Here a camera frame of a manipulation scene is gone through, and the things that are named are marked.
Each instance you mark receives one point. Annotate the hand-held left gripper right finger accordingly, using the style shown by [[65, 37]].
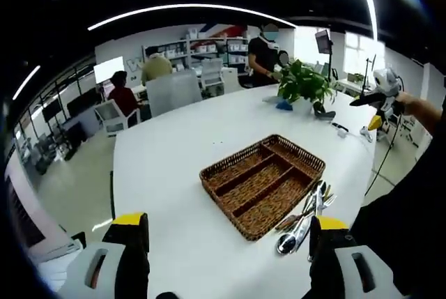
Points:
[[327, 260]]

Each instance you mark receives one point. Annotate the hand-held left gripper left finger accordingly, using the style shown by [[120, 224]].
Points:
[[132, 260]]

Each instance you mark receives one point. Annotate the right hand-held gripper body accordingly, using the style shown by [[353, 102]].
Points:
[[386, 81]]

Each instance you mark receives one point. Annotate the brown wooden chopstick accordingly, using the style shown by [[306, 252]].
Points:
[[292, 225], [287, 221]]

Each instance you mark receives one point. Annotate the brown wicker utensil storage tray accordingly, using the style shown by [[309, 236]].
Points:
[[244, 187]]

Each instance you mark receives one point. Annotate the white storage shelving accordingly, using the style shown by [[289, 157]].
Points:
[[209, 46]]

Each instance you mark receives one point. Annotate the person's right hand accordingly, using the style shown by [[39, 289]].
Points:
[[409, 104]]

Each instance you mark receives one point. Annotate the white handheld controller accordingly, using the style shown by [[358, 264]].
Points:
[[366, 133]]

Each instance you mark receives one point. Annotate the white swivel chair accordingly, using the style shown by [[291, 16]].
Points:
[[407, 128]]

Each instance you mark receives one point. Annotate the white power adapter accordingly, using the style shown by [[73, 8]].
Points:
[[343, 133]]

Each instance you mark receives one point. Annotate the black marker pen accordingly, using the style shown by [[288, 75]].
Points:
[[337, 125]]

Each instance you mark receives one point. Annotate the black grey desk gadget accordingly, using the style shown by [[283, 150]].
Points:
[[324, 115]]

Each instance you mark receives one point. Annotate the green potted plant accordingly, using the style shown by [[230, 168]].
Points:
[[303, 79]]

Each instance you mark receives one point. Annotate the dark monitor on pole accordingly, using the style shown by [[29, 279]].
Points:
[[322, 41]]

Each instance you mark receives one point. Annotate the person's black clothing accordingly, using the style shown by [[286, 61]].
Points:
[[400, 226]]

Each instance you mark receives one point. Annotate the blue cloth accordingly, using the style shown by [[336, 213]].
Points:
[[284, 106]]

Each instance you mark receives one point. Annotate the white solid-back chair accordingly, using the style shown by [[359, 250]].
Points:
[[230, 79]]

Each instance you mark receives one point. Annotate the white office chair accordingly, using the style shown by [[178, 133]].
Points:
[[111, 117]]

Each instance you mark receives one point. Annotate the white mesh chair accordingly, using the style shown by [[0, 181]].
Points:
[[212, 72]]

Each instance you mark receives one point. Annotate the black desk monitor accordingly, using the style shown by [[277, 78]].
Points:
[[82, 104]]

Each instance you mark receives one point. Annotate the black television on stand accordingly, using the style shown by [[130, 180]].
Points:
[[52, 109]]

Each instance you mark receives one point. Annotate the pink-screen computer monitor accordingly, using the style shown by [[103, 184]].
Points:
[[108, 88]]

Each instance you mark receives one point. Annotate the white display screen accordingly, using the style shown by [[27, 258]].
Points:
[[108, 69]]

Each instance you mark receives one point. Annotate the short ceiling light strip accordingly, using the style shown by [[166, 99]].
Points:
[[27, 82]]

